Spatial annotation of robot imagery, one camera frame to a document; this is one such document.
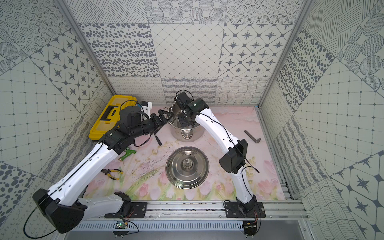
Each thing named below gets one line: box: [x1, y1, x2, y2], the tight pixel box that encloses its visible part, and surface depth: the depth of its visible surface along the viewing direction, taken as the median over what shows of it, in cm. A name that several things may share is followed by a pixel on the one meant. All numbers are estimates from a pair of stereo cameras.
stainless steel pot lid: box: [165, 146, 210, 189], surface depth 90 cm
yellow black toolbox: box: [88, 94, 138, 141], surface depth 93 cm
